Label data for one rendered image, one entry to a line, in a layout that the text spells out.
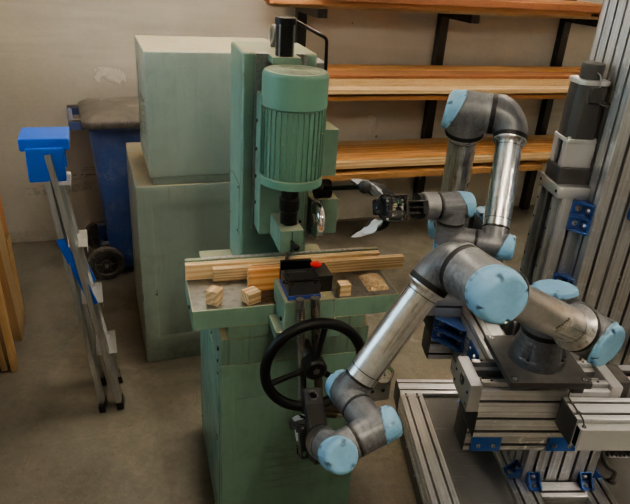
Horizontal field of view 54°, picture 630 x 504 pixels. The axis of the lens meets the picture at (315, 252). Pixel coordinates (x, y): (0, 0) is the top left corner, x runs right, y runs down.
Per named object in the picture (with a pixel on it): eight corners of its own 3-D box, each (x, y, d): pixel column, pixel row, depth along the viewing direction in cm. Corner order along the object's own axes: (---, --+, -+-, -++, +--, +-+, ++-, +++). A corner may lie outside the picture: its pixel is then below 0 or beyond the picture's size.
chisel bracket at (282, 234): (279, 258, 179) (280, 231, 175) (269, 238, 191) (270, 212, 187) (304, 256, 181) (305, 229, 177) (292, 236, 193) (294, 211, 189)
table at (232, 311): (194, 351, 160) (194, 331, 157) (184, 292, 186) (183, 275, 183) (411, 328, 176) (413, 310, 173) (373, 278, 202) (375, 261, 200)
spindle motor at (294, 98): (266, 195, 165) (269, 75, 151) (253, 173, 180) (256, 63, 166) (329, 192, 170) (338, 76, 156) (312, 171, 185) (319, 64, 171)
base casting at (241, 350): (219, 367, 176) (219, 340, 172) (197, 272, 225) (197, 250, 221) (367, 350, 188) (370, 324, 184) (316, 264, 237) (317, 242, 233)
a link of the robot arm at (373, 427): (377, 386, 140) (334, 407, 137) (404, 418, 131) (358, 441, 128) (381, 411, 144) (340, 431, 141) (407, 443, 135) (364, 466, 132)
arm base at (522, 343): (551, 342, 178) (559, 313, 174) (574, 374, 165) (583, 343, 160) (500, 341, 177) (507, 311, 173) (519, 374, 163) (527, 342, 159)
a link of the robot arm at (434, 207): (429, 191, 173) (429, 220, 174) (414, 191, 172) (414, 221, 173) (442, 192, 166) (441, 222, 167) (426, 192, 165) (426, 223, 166)
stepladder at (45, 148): (89, 418, 257) (14, 143, 202) (88, 381, 279) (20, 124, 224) (129, 408, 262) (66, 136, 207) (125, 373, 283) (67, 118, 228)
